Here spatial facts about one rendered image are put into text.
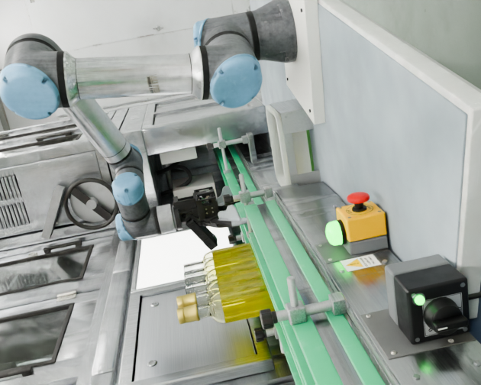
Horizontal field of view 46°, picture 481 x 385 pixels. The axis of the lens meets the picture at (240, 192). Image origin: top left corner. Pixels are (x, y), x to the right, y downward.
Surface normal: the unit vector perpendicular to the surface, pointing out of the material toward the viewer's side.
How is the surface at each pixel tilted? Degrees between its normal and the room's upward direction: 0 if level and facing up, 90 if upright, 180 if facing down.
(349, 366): 90
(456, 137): 0
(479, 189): 90
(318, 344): 90
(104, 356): 90
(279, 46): 72
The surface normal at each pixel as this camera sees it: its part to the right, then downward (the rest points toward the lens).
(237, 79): 0.31, 0.65
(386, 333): -0.17, -0.94
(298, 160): 0.12, 0.29
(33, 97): 0.05, 0.67
